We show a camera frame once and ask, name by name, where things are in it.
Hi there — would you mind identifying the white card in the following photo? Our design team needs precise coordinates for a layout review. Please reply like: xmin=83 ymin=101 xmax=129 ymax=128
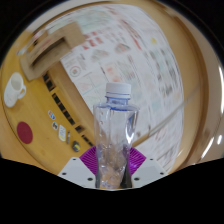
xmin=58 ymin=124 xmax=67 ymax=142

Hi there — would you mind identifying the clear plastic water bottle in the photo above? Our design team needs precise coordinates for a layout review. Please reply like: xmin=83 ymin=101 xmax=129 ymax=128
xmin=92 ymin=82 xmax=140 ymax=191

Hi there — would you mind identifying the brown cardboard box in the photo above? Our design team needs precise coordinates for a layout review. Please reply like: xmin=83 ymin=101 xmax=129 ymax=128
xmin=19 ymin=21 xmax=87 ymax=82

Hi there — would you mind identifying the small black yellow tape measure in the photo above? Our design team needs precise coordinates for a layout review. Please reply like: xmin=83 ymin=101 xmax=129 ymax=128
xmin=71 ymin=140 xmax=82 ymax=153

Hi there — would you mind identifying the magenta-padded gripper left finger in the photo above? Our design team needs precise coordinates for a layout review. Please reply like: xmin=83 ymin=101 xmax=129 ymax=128
xmin=57 ymin=145 xmax=98 ymax=189

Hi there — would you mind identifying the wide white printed wall poster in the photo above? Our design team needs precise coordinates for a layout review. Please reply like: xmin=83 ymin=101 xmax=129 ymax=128
xmin=59 ymin=4 xmax=186 ymax=174

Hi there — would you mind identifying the dark pen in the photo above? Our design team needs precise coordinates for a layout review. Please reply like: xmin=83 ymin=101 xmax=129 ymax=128
xmin=65 ymin=130 xmax=72 ymax=145

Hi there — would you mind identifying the white mug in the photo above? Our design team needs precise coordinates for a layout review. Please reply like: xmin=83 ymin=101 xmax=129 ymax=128
xmin=3 ymin=71 xmax=27 ymax=109

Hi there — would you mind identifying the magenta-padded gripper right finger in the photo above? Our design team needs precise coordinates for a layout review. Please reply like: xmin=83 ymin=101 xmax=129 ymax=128
xmin=120 ymin=146 xmax=168 ymax=190

